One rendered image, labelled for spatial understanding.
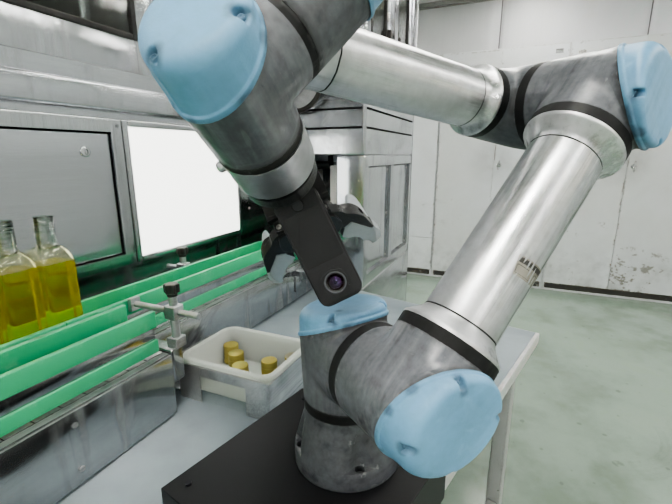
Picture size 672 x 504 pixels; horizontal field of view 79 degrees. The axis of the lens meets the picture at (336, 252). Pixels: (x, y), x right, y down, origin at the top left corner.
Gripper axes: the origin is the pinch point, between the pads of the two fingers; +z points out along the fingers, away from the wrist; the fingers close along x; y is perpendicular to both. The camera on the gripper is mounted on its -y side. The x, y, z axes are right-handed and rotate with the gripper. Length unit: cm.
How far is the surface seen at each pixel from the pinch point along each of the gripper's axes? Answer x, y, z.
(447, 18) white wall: -188, 307, 254
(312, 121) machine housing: -10, 83, 64
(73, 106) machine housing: 37, 57, 5
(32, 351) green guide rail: 47.3, 8.1, 3.6
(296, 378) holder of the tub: 17.5, -5.2, 35.6
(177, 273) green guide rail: 38, 30, 36
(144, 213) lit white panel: 40, 46, 29
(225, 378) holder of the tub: 28.7, -1.5, 27.1
